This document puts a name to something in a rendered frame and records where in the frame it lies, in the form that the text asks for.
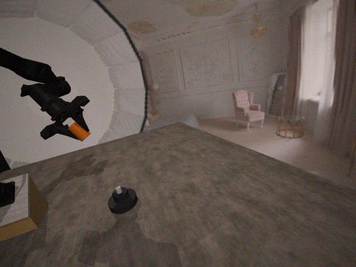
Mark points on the orange knob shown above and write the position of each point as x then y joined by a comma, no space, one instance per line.
78,131

